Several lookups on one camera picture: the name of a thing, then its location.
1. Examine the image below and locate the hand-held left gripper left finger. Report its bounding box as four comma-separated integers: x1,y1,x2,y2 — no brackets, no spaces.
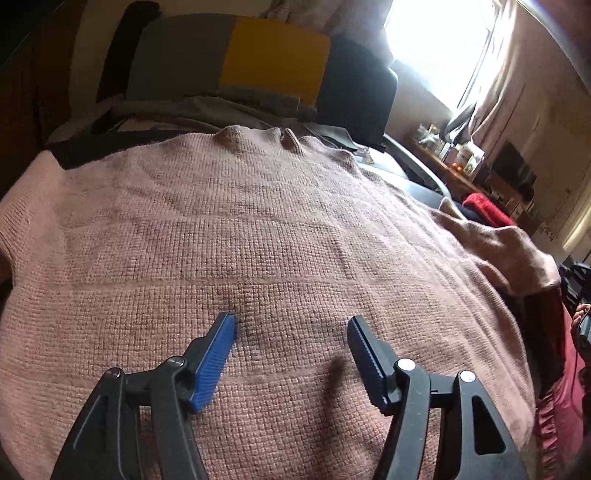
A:
50,312,238,480

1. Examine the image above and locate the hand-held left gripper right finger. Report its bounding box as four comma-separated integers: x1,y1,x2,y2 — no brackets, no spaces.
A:
346,316,528,480

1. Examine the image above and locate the pink knit sweater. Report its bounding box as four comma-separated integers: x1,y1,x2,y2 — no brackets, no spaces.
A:
0,126,561,480

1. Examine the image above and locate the person's right hand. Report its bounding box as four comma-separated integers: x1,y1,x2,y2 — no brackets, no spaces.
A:
571,302,591,343

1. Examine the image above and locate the red cloth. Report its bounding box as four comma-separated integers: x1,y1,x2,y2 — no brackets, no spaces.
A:
462,192,518,228

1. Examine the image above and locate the dark red ruffled bed sheet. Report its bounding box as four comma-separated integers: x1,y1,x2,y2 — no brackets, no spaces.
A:
530,285,591,480

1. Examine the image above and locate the black monitor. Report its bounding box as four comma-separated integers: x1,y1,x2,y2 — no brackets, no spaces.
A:
493,141,537,188

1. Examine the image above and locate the wooden side table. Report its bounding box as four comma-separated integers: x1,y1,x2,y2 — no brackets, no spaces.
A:
406,136,522,204

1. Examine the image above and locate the pale curtain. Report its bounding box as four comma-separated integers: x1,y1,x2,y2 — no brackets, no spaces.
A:
455,0,548,148

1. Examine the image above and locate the black cloth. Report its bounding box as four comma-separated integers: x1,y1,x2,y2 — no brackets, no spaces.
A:
45,128,218,169

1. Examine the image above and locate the grey cloth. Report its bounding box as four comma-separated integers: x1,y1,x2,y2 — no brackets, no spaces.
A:
46,89,320,136

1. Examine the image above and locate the window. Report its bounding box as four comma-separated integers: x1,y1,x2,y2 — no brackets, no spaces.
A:
381,0,506,112

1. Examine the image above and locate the dark grey bed frame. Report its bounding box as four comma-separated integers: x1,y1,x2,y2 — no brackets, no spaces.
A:
369,135,455,204

